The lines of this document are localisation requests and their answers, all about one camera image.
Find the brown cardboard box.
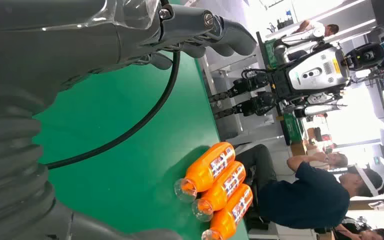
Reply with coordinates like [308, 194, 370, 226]
[289, 140, 309, 157]

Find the orange drink bottle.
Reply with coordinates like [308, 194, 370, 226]
[201, 183, 254, 240]
[191, 161, 247, 222]
[173, 141, 237, 204]

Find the person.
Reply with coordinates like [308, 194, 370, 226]
[236, 144, 384, 230]
[292, 19, 340, 38]
[332, 216, 384, 240]
[306, 150, 349, 171]

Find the green table mat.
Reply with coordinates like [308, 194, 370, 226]
[32, 51, 249, 240]

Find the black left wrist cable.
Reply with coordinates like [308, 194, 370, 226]
[45, 51, 182, 170]

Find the white black humanoid robot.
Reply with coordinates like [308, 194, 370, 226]
[208, 28, 384, 120]

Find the green plastic crate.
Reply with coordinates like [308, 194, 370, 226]
[263, 39, 279, 70]
[283, 112, 304, 145]

